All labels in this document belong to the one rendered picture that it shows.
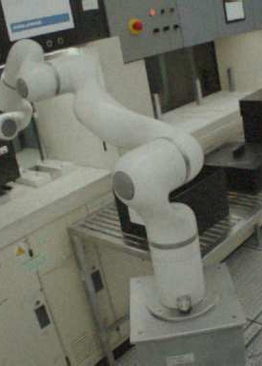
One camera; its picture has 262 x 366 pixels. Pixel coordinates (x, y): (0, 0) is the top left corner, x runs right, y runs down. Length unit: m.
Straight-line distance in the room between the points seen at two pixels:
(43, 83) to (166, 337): 0.68
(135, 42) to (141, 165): 1.07
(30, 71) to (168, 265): 0.58
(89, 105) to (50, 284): 0.88
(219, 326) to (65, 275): 0.87
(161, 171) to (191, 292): 0.33
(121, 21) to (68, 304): 1.17
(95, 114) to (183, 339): 0.57
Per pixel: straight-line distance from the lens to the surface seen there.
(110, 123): 1.04
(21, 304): 1.71
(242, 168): 1.69
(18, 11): 1.60
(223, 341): 1.11
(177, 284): 1.08
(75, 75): 1.18
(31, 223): 1.64
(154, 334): 1.08
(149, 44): 1.98
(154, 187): 0.92
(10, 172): 1.79
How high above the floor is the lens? 1.45
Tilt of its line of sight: 21 degrees down
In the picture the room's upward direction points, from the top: 11 degrees counter-clockwise
